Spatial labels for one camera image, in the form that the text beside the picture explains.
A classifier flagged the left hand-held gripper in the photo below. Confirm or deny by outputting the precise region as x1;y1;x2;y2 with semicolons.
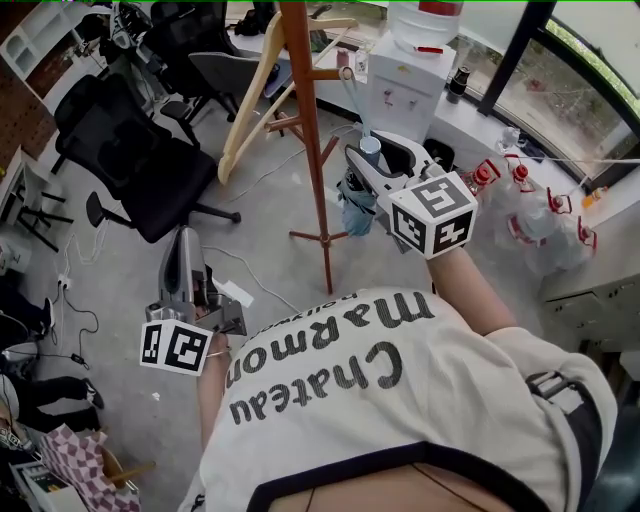
139;225;249;377

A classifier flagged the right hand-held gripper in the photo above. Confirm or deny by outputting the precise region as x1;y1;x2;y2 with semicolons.
344;130;479;261

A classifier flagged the blue umbrella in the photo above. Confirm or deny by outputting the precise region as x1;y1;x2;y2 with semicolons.
336;65;385;238

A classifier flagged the brown wooden coat rack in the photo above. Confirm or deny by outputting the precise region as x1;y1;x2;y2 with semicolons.
263;0;357;296

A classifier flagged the person's left forearm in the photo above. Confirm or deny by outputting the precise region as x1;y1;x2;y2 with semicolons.
196;333;235;454

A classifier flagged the person's right forearm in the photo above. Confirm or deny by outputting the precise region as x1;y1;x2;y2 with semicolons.
425;247;517;337

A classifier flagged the person's left hand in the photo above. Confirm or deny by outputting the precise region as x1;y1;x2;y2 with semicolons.
194;279;214;319

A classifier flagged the white water dispenser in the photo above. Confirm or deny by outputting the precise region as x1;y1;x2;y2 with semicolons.
367;37;456;144

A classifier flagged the black office chair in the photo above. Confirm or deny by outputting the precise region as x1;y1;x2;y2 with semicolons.
51;73;243;245
142;2;241;121

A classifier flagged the dark thermos flask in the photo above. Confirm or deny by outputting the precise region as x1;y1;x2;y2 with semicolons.
446;64;472;105

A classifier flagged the large dispenser water bottle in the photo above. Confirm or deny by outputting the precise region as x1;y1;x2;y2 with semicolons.
388;0;466;52

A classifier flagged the pale wooden clothes hanger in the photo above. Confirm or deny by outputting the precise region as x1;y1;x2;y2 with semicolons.
216;10;360;185

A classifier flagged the grey office chair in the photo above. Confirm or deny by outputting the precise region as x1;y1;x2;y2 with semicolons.
187;51;295;124

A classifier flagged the white desk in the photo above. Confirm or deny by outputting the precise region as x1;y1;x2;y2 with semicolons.
0;147;31;226

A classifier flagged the black backpack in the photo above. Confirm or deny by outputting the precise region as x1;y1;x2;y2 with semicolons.
233;1;277;37

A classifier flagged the wooden stick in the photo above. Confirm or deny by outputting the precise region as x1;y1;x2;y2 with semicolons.
109;461;158;485

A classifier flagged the wooden bowl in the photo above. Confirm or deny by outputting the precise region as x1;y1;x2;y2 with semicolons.
98;446;129;492

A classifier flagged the checkered cloth stool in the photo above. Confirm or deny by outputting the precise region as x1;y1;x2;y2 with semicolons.
39;424;142;512

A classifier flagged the grey metal locker cabinet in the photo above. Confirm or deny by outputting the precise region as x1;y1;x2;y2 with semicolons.
542;272;640;361

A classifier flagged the person's white printed T-shirt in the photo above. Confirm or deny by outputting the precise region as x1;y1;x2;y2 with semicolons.
177;287;619;512

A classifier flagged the white box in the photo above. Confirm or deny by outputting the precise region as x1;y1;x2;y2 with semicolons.
9;462;90;512

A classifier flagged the white shelf unit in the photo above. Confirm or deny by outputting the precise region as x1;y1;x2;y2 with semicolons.
0;0;119;101

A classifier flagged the black adapter cable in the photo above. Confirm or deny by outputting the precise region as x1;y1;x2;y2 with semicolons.
47;292;101;371

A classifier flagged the black window frame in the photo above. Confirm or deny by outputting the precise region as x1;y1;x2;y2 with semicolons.
477;0;640;191

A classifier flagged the person's black shoulder strap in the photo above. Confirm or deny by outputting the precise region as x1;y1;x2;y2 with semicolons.
524;369;606;512

